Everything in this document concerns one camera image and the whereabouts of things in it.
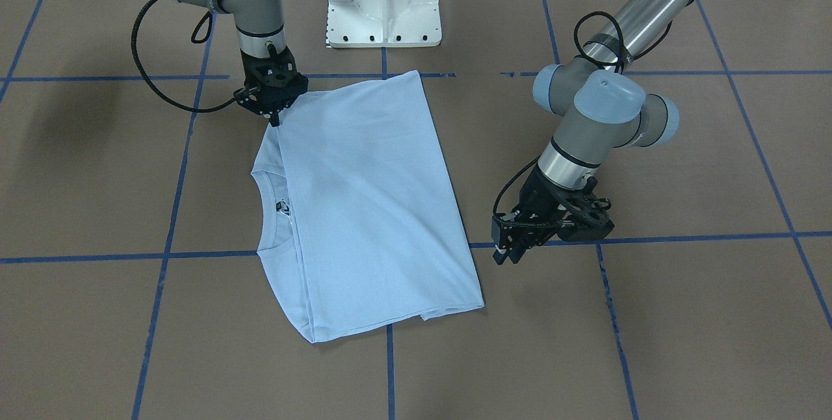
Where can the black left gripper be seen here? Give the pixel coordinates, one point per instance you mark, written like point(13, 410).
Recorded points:
point(537, 199)

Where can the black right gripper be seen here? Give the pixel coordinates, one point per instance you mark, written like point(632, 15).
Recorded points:
point(273, 114)

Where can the light blue t-shirt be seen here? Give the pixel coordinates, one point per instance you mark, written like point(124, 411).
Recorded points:
point(361, 227)

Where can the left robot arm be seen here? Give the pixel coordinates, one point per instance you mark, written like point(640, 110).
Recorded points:
point(601, 109)

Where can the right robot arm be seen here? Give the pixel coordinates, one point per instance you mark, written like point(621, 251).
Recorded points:
point(259, 23)

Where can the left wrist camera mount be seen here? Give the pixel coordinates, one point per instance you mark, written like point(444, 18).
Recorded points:
point(585, 217)

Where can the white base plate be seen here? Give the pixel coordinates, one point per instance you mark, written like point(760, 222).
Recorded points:
point(366, 24)

